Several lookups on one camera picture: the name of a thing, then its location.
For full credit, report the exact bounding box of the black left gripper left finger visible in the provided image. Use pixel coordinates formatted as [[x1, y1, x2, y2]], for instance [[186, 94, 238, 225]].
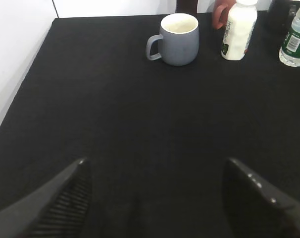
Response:
[[0, 158, 92, 238]]

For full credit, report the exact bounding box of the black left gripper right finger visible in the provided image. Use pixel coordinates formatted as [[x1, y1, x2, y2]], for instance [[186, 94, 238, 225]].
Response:
[[222, 158, 300, 238]]

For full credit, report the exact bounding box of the grey ceramic mug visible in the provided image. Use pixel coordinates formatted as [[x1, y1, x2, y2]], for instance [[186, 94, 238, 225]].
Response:
[[146, 13, 200, 66]]

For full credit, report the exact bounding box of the black paper cup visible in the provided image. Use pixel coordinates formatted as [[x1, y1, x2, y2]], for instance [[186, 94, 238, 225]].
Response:
[[265, 0, 300, 34]]

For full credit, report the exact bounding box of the clear water bottle green label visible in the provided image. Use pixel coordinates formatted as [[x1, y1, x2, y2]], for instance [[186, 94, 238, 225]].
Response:
[[279, 7, 300, 67]]

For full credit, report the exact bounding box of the white milk bottle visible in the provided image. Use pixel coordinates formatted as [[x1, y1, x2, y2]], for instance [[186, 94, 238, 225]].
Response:
[[221, 0, 257, 61]]

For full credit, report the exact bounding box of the red ceramic mug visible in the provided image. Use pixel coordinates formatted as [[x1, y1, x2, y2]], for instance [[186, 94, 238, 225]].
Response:
[[212, 0, 236, 30]]

